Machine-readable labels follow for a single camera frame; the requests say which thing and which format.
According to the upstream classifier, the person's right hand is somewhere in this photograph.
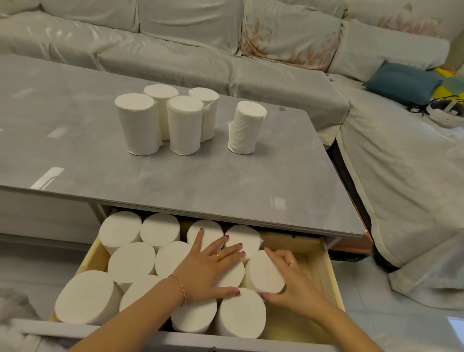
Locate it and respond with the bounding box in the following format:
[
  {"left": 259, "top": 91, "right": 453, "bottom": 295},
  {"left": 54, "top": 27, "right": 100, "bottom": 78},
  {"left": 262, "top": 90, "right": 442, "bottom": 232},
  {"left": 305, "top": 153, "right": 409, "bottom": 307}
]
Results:
[{"left": 261, "top": 247, "right": 329, "bottom": 320}]

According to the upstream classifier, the person's left hand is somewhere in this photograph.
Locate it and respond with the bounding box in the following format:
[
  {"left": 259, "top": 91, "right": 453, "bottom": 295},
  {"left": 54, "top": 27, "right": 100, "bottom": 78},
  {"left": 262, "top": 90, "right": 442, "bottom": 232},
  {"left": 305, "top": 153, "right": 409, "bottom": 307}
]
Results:
[{"left": 170, "top": 228, "right": 247, "bottom": 306}]

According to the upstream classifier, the white toilet tissue roll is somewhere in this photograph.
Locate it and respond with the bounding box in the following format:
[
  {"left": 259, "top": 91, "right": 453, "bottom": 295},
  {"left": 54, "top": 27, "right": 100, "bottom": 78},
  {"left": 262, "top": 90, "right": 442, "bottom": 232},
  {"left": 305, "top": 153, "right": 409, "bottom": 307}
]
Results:
[
  {"left": 144, "top": 84, "right": 180, "bottom": 141},
  {"left": 188, "top": 87, "right": 220, "bottom": 142},
  {"left": 167, "top": 95, "right": 204, "bottom": 156},
  {"left": 227, "top": 101, "right": 268, "bottom": 155},
  {"left": 244, "top": 249, "right": 287, "bottom": 294},
  {"left": 115, "top": 93, "right": 164, "bottom": 157},
  {"left": 214, "top": 260, "right": 246, "bottom": 291}
]

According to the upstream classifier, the person's left forearm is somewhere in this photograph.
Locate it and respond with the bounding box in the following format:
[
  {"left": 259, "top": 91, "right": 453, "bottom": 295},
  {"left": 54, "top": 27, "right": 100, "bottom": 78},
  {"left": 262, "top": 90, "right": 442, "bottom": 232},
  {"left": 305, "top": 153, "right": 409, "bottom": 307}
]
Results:
[{"left": 68, "top": 276, "right": 185, "bottom": 352}]

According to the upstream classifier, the person's right forearm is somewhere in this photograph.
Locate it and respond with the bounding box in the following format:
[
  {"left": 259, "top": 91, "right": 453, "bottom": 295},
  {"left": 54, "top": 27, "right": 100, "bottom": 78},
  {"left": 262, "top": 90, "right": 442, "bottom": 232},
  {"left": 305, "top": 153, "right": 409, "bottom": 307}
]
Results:
[{"left": 307, "top": 298, "right": 385, "bottom": 352}]

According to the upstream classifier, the wooden table drawer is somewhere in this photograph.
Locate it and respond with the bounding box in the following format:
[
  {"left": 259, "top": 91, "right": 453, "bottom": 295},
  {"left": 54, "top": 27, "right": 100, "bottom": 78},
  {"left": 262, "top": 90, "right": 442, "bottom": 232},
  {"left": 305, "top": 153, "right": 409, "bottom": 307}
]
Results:
[{"left": 11, "top": 214, "right": 363, "bottom": 352}]

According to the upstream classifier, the cluster of white paper rolls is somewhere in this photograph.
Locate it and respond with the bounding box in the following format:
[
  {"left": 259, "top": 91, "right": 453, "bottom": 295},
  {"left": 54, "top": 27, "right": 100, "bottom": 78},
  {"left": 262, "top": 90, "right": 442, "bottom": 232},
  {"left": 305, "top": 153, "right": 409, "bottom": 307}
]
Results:
[{"left": 54, "top": 211, "right": 267, "bottom": 339}]

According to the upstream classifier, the grey coffee table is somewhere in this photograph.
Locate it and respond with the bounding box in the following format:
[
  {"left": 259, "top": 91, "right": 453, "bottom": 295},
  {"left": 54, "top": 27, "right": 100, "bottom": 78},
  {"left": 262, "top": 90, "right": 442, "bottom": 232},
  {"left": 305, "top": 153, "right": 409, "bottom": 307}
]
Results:
[{"left": 0, "top": 54, "right": 375, "bottom": 262}]

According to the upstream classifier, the sofa with light cloth cover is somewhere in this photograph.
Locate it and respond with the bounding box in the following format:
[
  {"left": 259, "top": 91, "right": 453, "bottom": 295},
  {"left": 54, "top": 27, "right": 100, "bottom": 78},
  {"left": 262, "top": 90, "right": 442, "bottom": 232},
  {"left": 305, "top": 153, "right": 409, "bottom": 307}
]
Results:
[{"left": 0, "top": 0, "right": 464, "bottom": 311}]

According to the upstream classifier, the grey fuzzy fabric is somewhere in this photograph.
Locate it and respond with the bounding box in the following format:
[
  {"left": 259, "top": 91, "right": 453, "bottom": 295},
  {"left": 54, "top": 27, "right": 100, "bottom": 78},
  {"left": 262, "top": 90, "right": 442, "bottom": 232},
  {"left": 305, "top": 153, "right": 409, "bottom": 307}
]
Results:
[{"left": 0, "top": 288, "right": 49, "bottom": 352}]

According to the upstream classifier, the large floral sofa cushion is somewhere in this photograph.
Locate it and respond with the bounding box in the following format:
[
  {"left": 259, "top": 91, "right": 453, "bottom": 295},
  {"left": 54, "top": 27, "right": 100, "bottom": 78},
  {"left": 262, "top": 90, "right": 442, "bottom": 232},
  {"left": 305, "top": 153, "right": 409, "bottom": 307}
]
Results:
[{"left": 239, "top": 0, "right": 343, "bottom": 72}]

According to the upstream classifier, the blue pillow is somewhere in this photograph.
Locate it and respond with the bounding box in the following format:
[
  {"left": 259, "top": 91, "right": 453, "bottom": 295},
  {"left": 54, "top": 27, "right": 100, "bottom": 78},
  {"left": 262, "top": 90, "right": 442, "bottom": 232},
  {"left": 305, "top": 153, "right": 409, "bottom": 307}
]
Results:
[{"left": 363, "top": 60, "right": 444, "bottom": 107}]

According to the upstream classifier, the white headset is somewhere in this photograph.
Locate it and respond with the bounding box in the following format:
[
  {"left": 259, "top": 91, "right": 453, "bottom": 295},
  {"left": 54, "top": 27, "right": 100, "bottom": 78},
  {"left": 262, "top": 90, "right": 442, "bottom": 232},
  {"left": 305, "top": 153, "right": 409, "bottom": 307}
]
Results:
[{"left": 426, "top": 95, "right": 464, "bottom": 128}]

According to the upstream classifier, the plain pale sofa cushion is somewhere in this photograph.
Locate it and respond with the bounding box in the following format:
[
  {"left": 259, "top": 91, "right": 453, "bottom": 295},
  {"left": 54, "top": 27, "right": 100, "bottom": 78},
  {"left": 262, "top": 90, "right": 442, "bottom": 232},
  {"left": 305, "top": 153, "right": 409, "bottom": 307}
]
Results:
[{"left": 327, "top": 20, "right": 451, "bottom": 83}]

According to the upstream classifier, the yellow cloth item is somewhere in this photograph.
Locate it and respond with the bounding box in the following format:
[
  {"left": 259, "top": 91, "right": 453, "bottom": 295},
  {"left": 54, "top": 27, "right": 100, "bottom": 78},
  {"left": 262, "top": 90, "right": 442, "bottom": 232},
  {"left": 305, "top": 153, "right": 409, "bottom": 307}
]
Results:
[{"left": 432, "top": 67, "right": 464, "bottom": 101}]

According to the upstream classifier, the small floral sofa cushion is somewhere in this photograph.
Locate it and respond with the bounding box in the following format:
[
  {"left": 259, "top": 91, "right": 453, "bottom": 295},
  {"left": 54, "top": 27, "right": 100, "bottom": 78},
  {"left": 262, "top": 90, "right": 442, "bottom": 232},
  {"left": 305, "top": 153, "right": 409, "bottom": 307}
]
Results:
[{"left": 344, "top": 0, "right": 443, "bottom": 37}]

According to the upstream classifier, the gold bead bracelet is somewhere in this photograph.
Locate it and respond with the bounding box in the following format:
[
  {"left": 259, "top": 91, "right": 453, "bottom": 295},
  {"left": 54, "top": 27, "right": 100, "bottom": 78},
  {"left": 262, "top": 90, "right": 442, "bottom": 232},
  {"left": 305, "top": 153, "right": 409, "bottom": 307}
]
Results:
[{"left": 167, "top": 273, "right": 188, "bottom": 307}]

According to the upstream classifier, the black cable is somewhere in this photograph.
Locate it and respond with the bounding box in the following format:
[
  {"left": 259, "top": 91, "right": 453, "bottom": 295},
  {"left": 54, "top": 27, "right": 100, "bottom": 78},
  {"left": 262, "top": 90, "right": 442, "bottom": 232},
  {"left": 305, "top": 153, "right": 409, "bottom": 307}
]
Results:
[{"left": 406, "top": 95, "right": 462, "bottom": 117}]

